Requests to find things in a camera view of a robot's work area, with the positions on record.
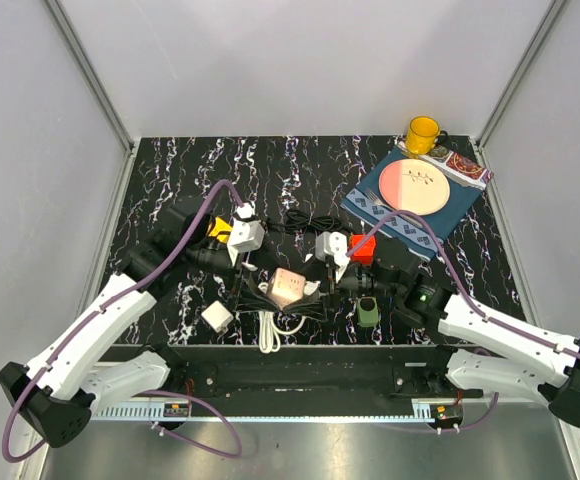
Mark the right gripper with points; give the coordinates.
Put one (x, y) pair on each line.
(313, 305)

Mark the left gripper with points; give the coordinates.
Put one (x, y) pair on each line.
(249, 300)

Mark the beige cube socket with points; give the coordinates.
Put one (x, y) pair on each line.
(284, 287)

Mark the green power strip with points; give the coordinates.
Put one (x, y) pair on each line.
(368, 315)

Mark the red cube socket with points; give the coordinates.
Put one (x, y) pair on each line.
(363, 250)

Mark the yellow cube socket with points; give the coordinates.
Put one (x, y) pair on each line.
(219, 229)

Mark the white rectangular power strip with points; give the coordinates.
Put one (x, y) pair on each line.
(311, 287)

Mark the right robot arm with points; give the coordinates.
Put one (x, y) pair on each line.
(525, 361)

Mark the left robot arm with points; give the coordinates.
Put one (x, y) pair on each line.
(55, 392)

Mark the white cube charger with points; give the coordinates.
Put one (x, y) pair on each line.
(217, 316)

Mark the blue placemat cloth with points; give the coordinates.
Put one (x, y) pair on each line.
(442, 222)

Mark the silver fork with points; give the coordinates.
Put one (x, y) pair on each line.
(372, 196)

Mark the pink cream plate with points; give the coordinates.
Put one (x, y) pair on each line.
(414, 185)

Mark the yellow mug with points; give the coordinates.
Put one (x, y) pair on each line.
(424, 134)

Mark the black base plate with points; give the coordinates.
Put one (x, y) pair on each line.
(313, 383)

